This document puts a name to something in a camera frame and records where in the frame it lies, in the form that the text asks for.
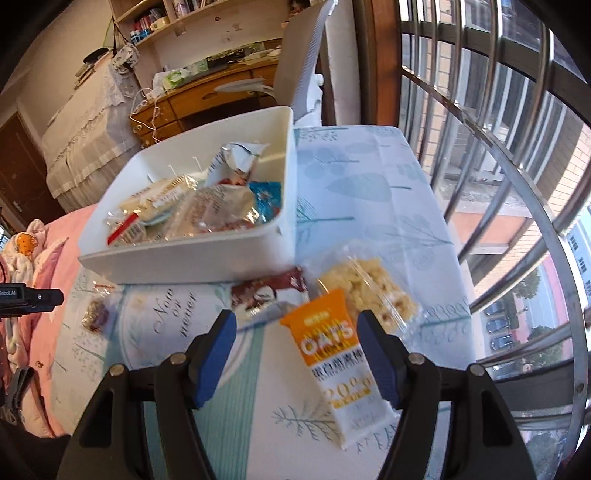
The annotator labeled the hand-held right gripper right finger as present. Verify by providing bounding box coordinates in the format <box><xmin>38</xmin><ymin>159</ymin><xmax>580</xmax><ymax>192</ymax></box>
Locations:
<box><xmin>357</xmin><ymin>310</ymin><xmax>539</xmax><ymax>480</ymax></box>

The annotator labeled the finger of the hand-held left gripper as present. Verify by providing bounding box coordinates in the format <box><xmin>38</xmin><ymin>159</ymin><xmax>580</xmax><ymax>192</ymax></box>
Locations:
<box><xmin>21</xmin><ymin>288</ymin><xmax>64</xmax><ymax>309</ymax></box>

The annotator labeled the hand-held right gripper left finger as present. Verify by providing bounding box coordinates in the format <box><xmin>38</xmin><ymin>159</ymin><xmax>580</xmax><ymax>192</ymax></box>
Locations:
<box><xmin>55</xmin><ymin>309</ymin><xmax>238</xmax><ymax>480</ymax></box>

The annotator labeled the orange and white bar packet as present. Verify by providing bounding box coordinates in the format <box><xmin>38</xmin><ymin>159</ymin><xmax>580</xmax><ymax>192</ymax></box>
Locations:
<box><xmin>279</xmin><ymin>288</ymin><xmax>400</xmax><ymax>450</ymax></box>

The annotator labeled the white plastic bin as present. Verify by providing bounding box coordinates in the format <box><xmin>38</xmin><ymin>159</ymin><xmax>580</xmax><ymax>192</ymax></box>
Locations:
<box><xmin>78</xmin><ymin>106</ymin><xmax>297</xmax><ymax>284</ymax></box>

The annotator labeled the clear packet with reddish snacks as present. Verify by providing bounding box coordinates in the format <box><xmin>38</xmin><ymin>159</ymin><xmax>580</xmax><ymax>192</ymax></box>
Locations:
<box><xmin>164</xmin><ymin>185</ymin><xmax>264</xmax><ymax>238</ymax></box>

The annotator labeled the pink bed sheet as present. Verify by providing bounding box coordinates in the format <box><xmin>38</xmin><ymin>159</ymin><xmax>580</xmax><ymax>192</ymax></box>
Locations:
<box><xmin>0</xmin><ymin>205</ymin><xmax>100</xmax><ymax>439</ymax></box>

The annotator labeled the white cloth with orange cartoon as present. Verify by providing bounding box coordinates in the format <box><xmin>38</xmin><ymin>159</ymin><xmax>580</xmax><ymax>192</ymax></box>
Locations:
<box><xmin>0</xmin><ymin>219</ymin><xmax>49</xmax><ymax>278</ymax></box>

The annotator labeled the small red-brown snack packet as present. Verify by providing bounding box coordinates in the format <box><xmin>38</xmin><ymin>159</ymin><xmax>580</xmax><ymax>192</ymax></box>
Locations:
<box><xmin>81</xmin><ymin>281</ymin><xmax>116</xmax><ymax>334</ymax></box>

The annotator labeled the clear puffed snack packet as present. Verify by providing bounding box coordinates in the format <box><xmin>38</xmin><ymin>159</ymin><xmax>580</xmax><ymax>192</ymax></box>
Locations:
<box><xmin>305</xmin><ymin>247</ymin><xmax>426</xmax><ymax>337</ymax></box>

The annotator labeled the brown chocolate snack packet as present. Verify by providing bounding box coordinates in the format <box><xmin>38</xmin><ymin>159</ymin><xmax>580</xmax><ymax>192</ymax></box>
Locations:
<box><xmin>230</xmin><ymin>265</ymin><xmax>308</xmax><ymax>321</ymax></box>

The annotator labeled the zip bag with red seal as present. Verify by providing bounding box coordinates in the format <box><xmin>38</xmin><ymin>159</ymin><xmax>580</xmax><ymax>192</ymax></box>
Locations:
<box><xmin>106</xmin><ymin>210</ymin><xmax>148</xmax><ymax>247</ymax></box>

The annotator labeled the brown wooden door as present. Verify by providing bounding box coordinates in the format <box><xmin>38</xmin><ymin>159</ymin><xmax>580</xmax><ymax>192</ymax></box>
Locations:
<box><xmin>0</xmin><ymin>111</ymin><xmax>65</xmax><ymax>232</ymax></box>

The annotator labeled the beige snack packet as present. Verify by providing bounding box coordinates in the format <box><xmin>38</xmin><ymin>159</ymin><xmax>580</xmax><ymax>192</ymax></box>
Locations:
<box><xmin>115</xmin><ymin>178</ymin><xmax>199</xmax><ymax>222</ymax></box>

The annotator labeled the white lace cover cloth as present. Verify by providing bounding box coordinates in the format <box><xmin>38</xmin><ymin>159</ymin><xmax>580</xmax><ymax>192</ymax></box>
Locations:
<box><xmin>41</xmin><ymin>58</ymin><xmax>144</xmax><ymax>213</ymax></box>

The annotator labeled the blue snack packet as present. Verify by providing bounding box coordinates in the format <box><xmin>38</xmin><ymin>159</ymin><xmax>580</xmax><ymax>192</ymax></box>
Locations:
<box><xmin>248</xmin><ymin>181</ymin><xmax>283</xmax><ymax>227</ymax></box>

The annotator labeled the tree print tablecloth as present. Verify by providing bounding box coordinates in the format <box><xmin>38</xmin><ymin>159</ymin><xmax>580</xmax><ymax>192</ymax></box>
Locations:
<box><xmin>48</xmin><ymin>124</ymin><xmax>478</xmax><ymax>480</ymax></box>

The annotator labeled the silver foil snack packet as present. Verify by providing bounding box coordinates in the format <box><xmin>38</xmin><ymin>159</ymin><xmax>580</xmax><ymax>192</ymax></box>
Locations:
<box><xmin>205</xmin><ymin>141</ymin><xmax>271</xmax><ymax>185</ymax></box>

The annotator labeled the wooden desk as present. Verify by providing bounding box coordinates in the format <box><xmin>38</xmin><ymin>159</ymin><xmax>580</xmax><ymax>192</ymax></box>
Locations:
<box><xmin>129</xmin><ymin>58</ymin><xmax>282</xmax><ymax>148</ymax></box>

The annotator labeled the steel window grille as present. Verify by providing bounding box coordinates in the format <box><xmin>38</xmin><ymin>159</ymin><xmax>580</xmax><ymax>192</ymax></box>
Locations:
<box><xmin>397</xmin><ymin>0</ymin><xmax>591</xmax><ymax>480</ymax></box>

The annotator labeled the green and white wipes pack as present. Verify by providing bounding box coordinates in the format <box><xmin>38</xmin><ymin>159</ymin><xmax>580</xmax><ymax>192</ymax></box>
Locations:
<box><xmin>161</xmin><ymin>68</ymin><xmax>191</xmax><ymax>90</ymax></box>

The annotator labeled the white office chair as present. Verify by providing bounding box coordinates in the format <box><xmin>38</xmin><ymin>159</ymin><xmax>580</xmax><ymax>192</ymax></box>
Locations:
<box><xmin>215</xmin><ymin>0</ymin><xmax>338</xmax><ymax>125</ymax></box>

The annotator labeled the wooden bookshelf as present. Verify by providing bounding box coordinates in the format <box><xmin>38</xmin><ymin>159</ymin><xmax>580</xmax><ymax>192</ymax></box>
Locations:
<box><xmin>108</xmin><ymin>0</ymin><xmax>296</xmax><ymax>51</ymax></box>

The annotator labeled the brown wooden window frame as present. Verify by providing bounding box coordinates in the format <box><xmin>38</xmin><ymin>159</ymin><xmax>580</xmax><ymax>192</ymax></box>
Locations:
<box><xmin>353</xmin><ymin>0</ymin><xmax>402</xmax><ymax>127</ymax></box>

